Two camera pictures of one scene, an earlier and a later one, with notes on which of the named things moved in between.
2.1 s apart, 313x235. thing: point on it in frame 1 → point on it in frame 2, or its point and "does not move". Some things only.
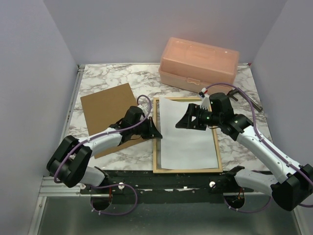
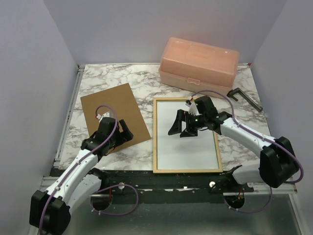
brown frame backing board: [106, 108] does not move
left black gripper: [152, 131] → [125, 136]
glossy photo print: [184, 148] does not move
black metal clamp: [234, 92] does not move
